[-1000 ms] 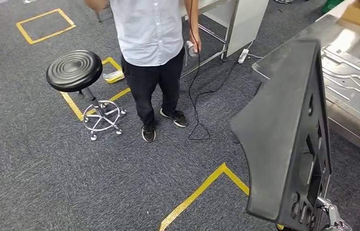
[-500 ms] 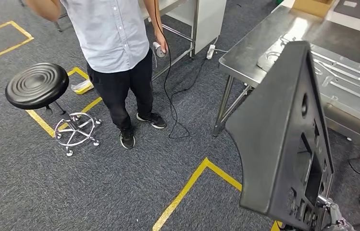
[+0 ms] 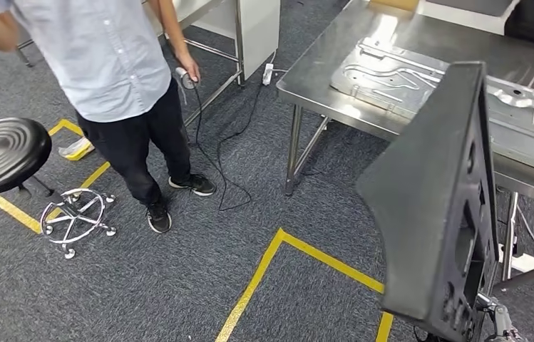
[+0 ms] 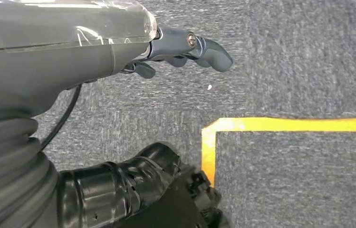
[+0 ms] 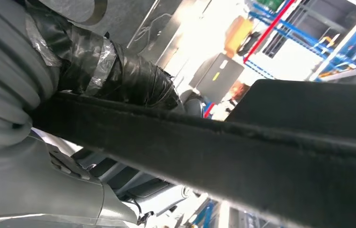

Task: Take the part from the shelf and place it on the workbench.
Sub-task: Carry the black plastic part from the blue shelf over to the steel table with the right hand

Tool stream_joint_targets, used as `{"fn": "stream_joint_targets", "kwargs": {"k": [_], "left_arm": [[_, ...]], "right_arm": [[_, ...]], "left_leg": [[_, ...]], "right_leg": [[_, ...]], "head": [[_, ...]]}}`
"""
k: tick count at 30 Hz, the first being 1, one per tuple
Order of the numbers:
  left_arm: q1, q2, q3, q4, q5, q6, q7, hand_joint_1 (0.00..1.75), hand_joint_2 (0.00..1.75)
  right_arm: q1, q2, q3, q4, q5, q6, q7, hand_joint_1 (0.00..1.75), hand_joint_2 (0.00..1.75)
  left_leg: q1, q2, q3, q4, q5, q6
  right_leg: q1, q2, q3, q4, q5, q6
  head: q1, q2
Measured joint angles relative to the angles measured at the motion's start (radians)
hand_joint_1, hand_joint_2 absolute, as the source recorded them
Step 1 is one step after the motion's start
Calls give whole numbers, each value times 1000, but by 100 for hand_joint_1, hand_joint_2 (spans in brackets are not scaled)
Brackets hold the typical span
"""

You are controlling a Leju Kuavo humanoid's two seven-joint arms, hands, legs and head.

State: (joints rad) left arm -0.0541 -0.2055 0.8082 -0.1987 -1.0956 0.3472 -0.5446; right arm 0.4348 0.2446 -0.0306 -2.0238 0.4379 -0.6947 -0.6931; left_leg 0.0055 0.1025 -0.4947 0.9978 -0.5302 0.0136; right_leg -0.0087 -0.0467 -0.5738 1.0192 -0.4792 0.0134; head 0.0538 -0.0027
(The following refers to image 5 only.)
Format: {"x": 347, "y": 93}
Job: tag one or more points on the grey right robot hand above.
{"x": 127, "y": 72}

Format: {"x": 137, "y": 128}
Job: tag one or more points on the blue metal shelf rack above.
{"x": 291, "y": 32}

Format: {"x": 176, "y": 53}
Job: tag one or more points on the black box with yellow label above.
{"x": 228, "y": 81}

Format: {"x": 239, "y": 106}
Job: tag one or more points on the orange container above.
{"x": 237, "y": 36}

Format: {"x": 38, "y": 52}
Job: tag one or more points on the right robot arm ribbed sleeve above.
{"x": 4, "y": 88}

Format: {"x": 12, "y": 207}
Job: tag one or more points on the red and blue post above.
{"x": 269, "y": 31}

